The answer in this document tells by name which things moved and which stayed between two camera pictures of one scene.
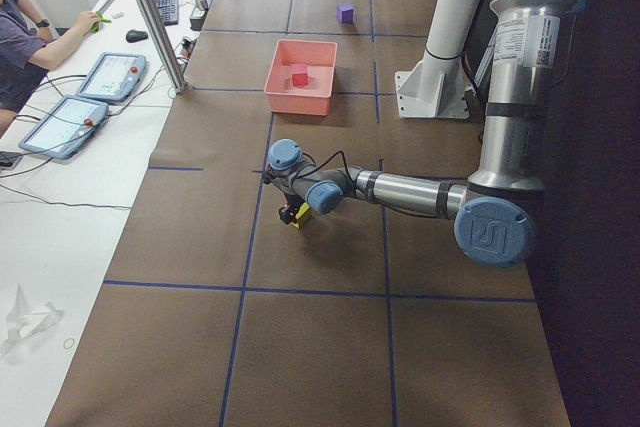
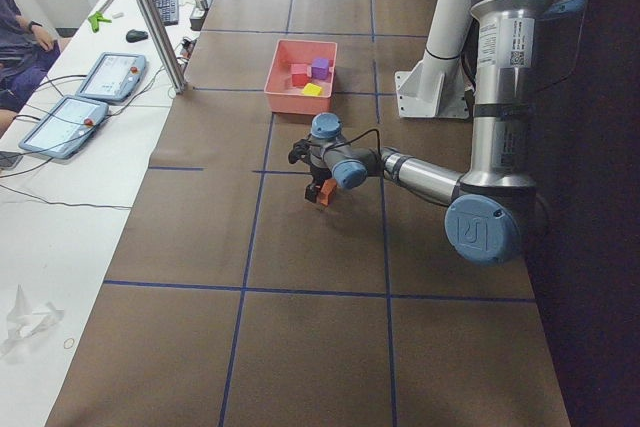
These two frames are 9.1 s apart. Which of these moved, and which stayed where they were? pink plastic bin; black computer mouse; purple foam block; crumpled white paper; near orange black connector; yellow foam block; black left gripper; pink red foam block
Moved: purple foam block; black left gripper; yellow foam block
Stayed: crumpled white paper; black computer mouse; near orange black connector; pink red foam block; pink plastic bin
